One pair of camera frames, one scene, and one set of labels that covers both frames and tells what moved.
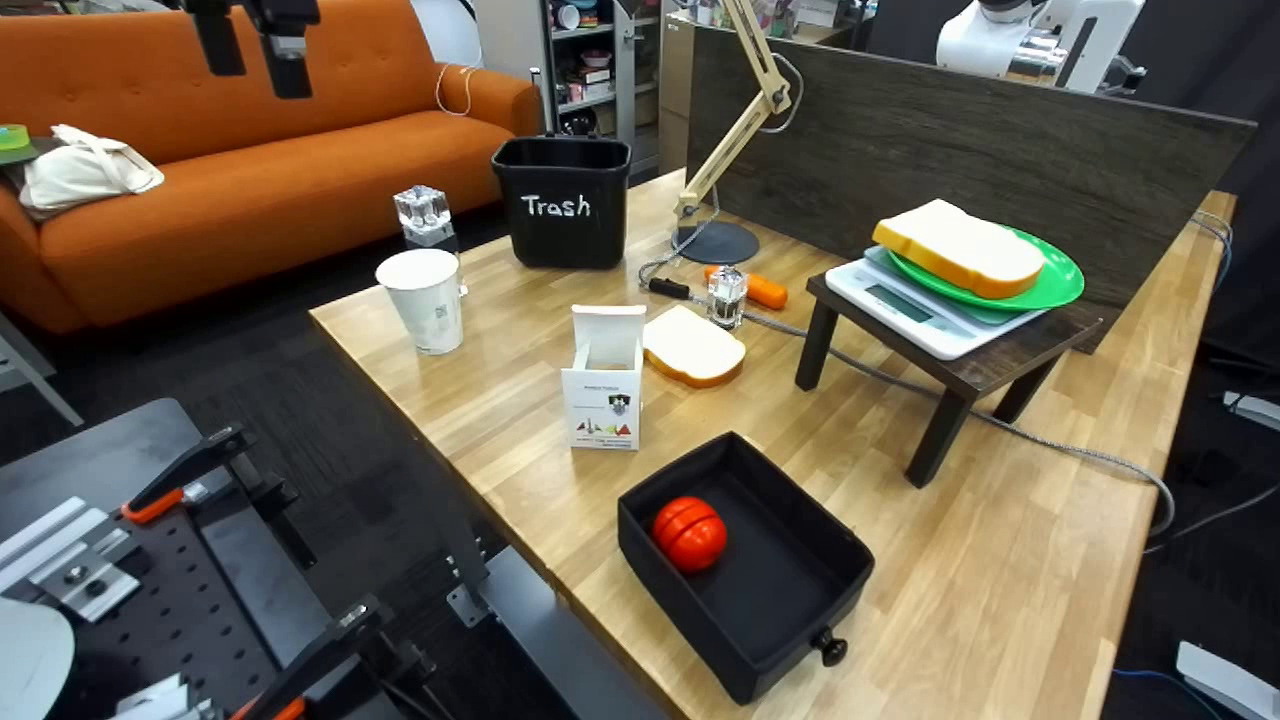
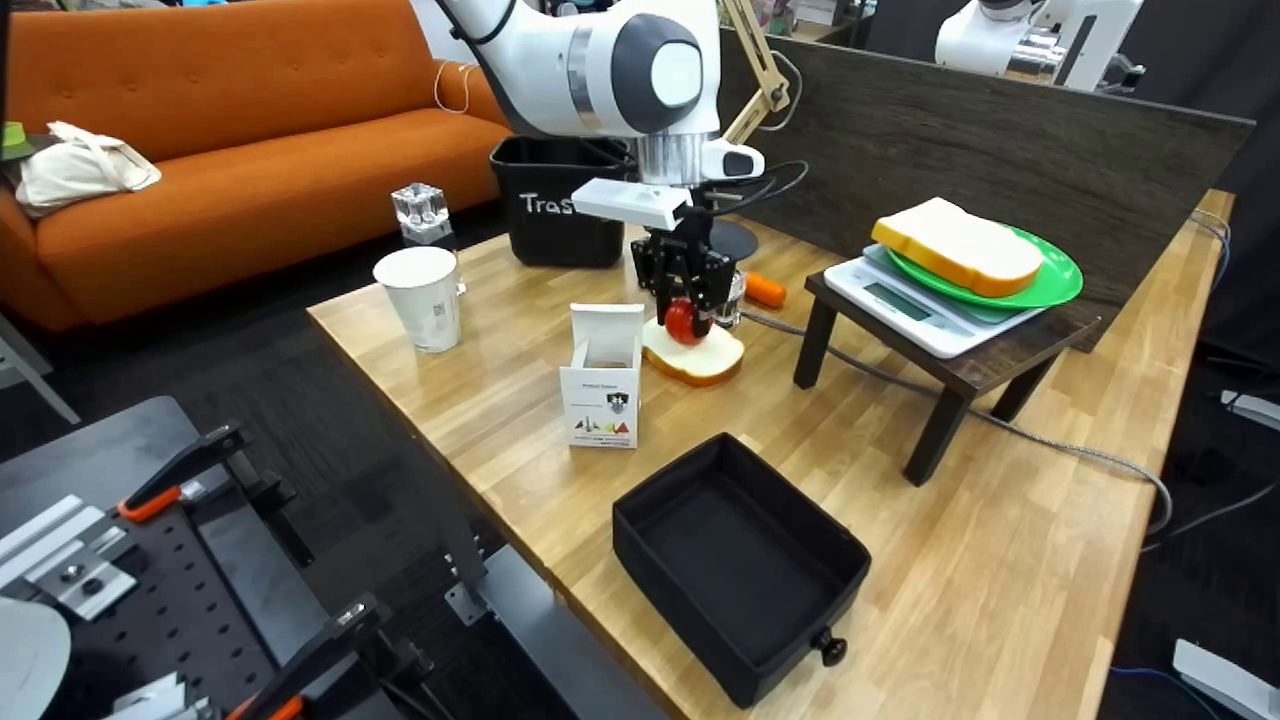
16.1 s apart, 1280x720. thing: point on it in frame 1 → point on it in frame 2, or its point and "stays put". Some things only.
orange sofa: x=260 y=187 stays put
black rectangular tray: x=789 y=587 stays put
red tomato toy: x=688 y=530 → x=687 y=322
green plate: x=1059 y=279 stays put
